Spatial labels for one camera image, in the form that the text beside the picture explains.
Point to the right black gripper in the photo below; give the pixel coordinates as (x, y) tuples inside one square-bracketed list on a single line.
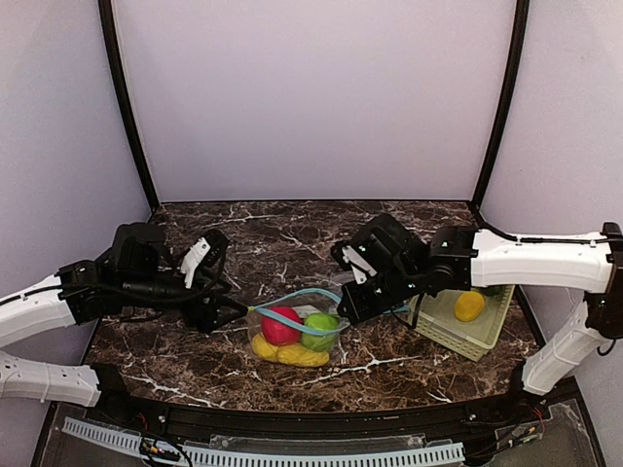
[(363, 299)]

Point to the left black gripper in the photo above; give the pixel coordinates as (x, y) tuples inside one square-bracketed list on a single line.
[(201, 312)]

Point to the red toy fruit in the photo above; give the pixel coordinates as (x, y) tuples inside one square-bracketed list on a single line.
[(277, 333)]

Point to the clear zip bag blue zipper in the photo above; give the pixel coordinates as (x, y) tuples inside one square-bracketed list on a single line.
[(321, 327)]

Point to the yellow toy pear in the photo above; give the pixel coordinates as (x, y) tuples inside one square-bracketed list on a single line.
[(300, 356)]

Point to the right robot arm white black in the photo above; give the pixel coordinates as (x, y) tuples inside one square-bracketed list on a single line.
[(390, 266)]

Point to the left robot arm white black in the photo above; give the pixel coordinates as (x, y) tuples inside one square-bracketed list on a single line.
[(137, 270)]

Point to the yellow toy lemon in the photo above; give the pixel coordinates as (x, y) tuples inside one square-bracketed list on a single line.
[(469, 306)]

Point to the pale green plastic basket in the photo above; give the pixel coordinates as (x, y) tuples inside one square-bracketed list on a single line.
[(435, 319)]

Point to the white slotted cable duct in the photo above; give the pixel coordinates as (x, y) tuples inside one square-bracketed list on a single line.
[(155, 452)]

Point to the black front table rail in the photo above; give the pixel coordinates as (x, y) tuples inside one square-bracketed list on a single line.
[(473, 419)]

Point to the left black frame post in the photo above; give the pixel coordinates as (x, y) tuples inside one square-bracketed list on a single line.
[(120, 85)]

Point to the black frame post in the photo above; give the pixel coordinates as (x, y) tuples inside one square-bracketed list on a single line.
[(120, 85), (512, 66)]

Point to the right black frame post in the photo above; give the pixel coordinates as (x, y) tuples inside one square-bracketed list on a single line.
[(512, 66)]

